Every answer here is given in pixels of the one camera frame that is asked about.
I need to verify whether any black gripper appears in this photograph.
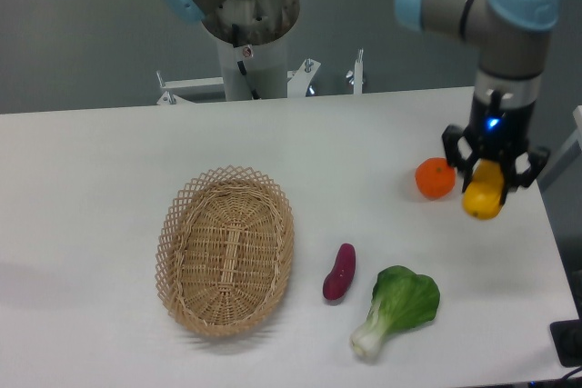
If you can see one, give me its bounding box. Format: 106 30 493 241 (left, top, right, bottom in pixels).
441 87 552 206

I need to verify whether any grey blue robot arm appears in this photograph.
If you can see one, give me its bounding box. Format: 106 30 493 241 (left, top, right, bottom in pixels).
163 0 559 208

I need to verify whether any orange tangerine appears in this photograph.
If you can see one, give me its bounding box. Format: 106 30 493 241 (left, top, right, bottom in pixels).
415 157 456 200

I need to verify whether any green bok choy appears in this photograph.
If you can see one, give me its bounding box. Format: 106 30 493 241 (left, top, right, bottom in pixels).
350 265 440 359

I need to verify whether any black device at table edge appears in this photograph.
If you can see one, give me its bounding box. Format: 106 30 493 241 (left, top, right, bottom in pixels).
549 319 581 367

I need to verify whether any purple sweet potato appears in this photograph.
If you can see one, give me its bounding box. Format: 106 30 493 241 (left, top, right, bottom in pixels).
322 244 356 302

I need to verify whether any woven wicker basket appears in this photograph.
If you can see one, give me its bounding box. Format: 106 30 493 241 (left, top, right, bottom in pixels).
156 165 295 337

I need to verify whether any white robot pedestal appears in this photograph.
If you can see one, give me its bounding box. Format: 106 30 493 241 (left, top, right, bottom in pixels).
156 33 366 106

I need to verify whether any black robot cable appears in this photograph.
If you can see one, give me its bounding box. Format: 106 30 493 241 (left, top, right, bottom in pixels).
230 23 261 101

